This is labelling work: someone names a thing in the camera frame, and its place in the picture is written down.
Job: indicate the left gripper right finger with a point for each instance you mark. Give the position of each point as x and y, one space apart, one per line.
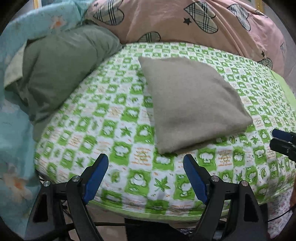
244 221

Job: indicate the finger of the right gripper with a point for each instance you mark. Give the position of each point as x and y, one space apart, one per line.
283 147
285 136

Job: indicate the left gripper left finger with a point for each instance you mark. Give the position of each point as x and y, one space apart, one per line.
61 207

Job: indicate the beige knit sweater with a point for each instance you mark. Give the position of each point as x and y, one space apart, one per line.
192 103

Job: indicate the blue floral pillow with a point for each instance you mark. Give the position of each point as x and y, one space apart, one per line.
19 182

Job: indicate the pink plaid heart quilt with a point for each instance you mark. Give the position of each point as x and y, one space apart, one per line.
230 26

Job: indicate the green white patterned bedsheet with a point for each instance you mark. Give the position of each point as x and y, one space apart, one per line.
111 112

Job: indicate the green pillow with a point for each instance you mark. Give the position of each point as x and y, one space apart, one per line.
44 72

